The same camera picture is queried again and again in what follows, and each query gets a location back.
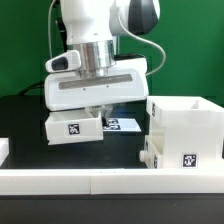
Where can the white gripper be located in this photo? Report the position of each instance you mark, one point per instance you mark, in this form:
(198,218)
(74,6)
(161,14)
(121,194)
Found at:
(125,82)

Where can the white drawer box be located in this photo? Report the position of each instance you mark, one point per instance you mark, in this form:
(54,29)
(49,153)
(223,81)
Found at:
(150,155)
(73,127)

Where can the white front drawer box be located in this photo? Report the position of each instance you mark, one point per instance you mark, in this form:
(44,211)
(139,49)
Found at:
(150,155)

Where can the white drawer cabinet frame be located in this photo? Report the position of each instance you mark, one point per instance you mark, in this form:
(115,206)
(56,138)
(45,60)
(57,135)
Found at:
(188,132)

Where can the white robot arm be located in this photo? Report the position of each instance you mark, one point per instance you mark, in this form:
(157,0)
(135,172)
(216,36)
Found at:
(88,74)

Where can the white marker tag sheet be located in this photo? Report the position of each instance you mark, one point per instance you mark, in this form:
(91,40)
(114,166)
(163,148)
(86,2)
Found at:
(122,125)

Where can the white left border block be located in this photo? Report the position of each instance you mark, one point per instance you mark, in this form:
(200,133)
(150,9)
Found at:
(4,149)

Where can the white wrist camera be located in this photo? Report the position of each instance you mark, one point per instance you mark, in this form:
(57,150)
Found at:
(68,61)

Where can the white front border rail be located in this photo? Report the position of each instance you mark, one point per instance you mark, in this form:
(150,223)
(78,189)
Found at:
(112,181)

